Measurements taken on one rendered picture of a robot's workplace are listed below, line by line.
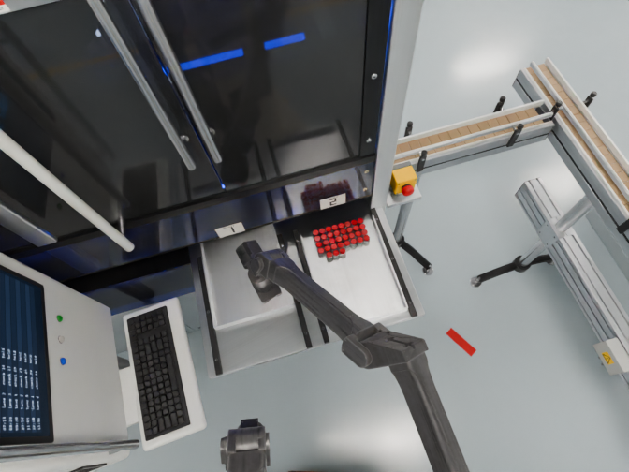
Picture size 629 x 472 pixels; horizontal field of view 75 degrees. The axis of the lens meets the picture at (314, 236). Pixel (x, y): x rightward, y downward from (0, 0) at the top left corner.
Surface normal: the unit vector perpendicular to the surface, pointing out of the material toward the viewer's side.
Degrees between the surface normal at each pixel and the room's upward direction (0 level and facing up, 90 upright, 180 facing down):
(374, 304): 0
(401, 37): 90
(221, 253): 0
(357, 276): 0
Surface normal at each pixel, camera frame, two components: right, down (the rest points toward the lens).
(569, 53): -0.07, -0.43
